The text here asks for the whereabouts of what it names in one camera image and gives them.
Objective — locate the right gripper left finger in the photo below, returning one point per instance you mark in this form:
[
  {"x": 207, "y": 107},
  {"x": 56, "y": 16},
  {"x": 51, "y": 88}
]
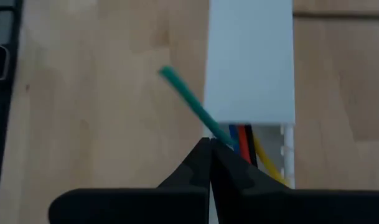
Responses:
[{"x": 130, "y": 208}]

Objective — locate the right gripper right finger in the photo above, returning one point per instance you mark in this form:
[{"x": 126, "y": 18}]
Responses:
[{"x": 301, "y": 208}]

